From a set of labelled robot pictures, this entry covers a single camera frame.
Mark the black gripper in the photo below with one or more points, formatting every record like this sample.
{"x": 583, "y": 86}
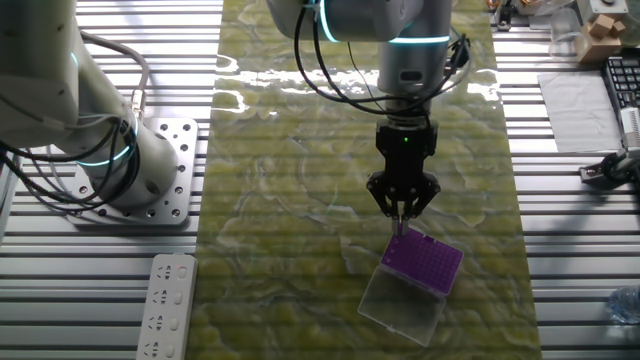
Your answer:
{"x": 406, "y": 150}

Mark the small wooden cube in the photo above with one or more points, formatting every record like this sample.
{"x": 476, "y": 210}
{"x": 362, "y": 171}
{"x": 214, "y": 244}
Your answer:
{"x": 601, "y": 26}
{"x": 619, "y": 27}

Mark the white power strip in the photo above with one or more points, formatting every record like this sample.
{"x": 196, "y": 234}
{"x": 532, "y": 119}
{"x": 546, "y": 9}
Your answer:
{"x": 167, "y": 310}

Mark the black keyboard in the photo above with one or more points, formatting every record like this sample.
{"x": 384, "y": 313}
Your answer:
{"x": 625, "y": 80}

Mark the clear glass cup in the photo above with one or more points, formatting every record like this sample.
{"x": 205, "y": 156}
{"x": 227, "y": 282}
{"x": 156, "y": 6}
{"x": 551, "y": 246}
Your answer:
{"x": 565, "y": 30}

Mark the black clamp tool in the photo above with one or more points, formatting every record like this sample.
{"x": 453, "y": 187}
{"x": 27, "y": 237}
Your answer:
{"x": 612, "y": 170}

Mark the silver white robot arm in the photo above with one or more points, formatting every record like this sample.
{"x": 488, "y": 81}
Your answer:
{"x": 60, "y": 85}

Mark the purple pipette tip box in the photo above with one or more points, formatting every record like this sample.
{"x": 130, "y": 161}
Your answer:
{"x": 420, "y": 260}

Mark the white paper sheet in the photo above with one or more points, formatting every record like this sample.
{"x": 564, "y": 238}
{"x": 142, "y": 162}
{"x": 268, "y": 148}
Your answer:
{"x": 575, "y": 110}

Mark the large wooden block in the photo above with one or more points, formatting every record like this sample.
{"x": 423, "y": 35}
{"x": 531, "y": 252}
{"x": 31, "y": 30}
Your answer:
{"x": 597, "y": 49}

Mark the clear plastic water bottle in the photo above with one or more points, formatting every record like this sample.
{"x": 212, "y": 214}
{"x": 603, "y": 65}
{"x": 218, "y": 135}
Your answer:
{"x": 627, "y": 305}

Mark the small black electronic module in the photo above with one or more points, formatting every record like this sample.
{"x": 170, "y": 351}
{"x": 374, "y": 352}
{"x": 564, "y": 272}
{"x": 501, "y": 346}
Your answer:
{"x": 504, "y": 17}

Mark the green marble pattern mat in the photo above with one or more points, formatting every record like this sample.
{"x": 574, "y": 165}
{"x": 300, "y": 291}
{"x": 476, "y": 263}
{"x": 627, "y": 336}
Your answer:
{"x": 300, "y": 200}

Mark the grey box with knob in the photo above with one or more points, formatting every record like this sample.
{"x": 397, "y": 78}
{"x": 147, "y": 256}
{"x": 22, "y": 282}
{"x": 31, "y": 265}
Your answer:
{"x": 600, "y": 10}

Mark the white ribbed device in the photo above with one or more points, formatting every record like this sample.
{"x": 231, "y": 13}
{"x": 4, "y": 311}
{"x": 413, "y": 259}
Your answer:
{"x": 631, "y": 125}

